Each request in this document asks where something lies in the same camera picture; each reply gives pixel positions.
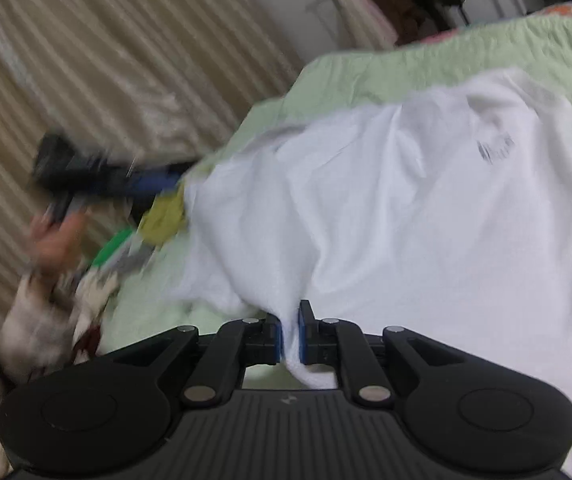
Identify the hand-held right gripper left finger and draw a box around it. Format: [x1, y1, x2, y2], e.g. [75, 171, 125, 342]
[112, 313, 285, 409]

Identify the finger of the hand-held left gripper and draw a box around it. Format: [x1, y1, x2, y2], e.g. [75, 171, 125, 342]
[116, 159, 201, 200]

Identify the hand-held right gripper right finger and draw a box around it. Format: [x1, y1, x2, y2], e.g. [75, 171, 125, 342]
[299, 300, 467, 409]

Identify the white shirt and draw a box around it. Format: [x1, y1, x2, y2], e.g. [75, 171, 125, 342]
[163, 67, 572, 480]

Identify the person's left hand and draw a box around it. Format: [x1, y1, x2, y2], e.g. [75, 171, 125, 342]
[28, 210, 89, 276]

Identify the yellow-green cloth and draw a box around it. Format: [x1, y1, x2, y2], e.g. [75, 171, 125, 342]
[137, 191, 187, 247]

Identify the green strip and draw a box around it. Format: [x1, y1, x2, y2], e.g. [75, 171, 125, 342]
[90, 226, 137, 270]

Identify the beige striped curtain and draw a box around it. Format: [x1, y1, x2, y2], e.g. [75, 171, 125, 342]
[0, 0, 307, 341]

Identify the hanging pink-white garment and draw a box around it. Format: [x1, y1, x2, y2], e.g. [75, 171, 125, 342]
[330, 0, 397, 50]

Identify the light green quilted blanket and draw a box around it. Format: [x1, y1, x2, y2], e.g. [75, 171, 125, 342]
[100, 10, 572, 392]

